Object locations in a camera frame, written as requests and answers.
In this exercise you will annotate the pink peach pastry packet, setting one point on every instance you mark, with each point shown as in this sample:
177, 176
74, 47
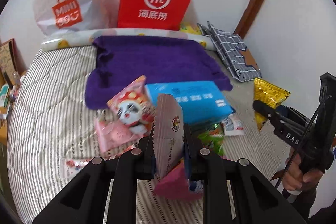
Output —
113, 134

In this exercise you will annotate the striped quilted bedspread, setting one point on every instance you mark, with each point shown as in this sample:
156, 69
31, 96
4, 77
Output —
50, 123

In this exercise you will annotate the yellow snack packet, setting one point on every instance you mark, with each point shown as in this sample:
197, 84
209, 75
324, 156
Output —
269, 93

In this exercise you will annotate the purple towel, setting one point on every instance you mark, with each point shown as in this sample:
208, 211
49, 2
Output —
122, 59

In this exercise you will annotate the light pink candy packet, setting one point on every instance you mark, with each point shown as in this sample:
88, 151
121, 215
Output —
168, 137

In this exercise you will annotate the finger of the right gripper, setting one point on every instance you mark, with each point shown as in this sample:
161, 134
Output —
280, 123
292, 114

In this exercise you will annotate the grey checked star cloth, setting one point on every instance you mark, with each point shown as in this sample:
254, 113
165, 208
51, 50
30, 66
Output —
233, 52

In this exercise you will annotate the brown patterned book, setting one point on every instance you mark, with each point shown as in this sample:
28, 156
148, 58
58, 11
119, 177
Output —
8, 62

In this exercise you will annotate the person's right hand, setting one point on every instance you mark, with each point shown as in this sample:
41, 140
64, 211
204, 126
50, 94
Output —
295, 179

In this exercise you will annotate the red gold snack packet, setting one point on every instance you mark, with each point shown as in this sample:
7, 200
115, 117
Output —
73, 166

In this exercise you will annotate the blue tissue pack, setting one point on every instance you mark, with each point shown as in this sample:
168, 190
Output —
201, 101

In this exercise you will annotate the white red snack packet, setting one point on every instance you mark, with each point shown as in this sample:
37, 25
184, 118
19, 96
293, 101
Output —
232, 125

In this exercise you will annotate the panda mushroom snack bag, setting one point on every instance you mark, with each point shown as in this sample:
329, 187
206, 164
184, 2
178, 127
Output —
133, 108

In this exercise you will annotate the yellow chips bag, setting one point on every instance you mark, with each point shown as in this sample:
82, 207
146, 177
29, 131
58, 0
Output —
190, 28

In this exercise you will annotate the cluttered bedside table items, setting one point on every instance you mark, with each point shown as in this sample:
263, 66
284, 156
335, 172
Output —
5, 119

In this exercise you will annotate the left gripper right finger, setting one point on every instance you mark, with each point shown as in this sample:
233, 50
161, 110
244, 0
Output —
234, 191

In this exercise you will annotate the pink yellow snack bag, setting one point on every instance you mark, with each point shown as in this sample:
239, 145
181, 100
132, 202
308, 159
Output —
176, 186

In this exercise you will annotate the green snack packet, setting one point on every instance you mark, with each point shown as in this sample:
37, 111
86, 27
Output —
211, 136

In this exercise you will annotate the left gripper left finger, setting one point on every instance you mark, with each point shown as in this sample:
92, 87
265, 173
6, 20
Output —
104, 191

